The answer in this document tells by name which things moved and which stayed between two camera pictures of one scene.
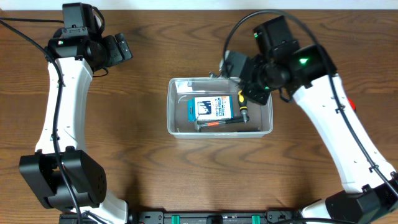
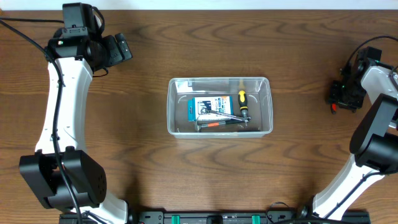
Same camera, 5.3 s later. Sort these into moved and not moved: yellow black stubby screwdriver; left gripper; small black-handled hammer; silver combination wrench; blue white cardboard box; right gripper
Moved: silver combination wrench; right gripper
Not moved: yellow black stubby screwdriver; blue white cardboard box; small black-handled hammer; left gripper
